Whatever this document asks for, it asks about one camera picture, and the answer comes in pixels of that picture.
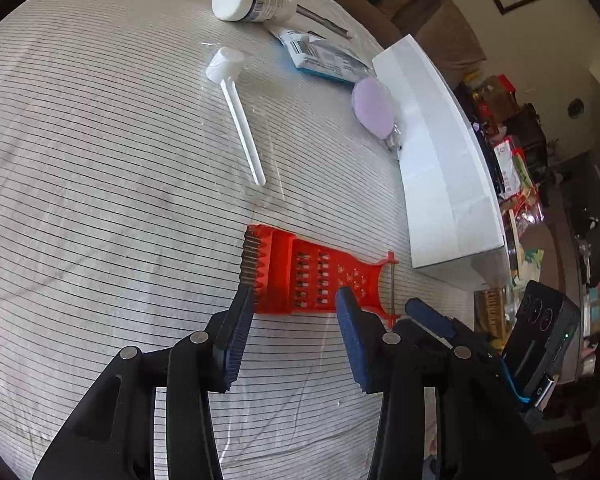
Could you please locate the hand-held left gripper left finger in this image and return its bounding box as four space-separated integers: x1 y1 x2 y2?
32 285 256 480

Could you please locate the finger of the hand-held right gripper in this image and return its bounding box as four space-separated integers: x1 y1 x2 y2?
405 297 502 357

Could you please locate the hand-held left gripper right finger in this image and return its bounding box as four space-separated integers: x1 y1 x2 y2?
335 287 557 480

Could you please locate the red plastic grater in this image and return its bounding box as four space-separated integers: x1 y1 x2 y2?
240 225 402 329

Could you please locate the white foam box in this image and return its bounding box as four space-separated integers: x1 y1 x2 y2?
371 35 507 269

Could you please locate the white striped desktop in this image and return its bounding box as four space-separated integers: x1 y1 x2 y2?
0 0 512 480

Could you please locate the gold box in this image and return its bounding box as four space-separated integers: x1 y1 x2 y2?
472 287 507 337

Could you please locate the pile of assorted packets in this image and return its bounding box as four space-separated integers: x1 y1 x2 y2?
455 75 547 241

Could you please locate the white pump in plastic wrap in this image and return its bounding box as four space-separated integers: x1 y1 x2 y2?
206 47 267 187

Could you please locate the blue and white packet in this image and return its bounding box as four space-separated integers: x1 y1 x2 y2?
269 26 374 84

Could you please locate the brown sofa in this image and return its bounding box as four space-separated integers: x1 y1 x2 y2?
310 0 487 77

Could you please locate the white plastic bottle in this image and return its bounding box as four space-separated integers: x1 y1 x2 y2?
212 0 299 25

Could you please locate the blue cord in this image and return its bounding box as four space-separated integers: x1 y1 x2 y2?
499 359 532 404

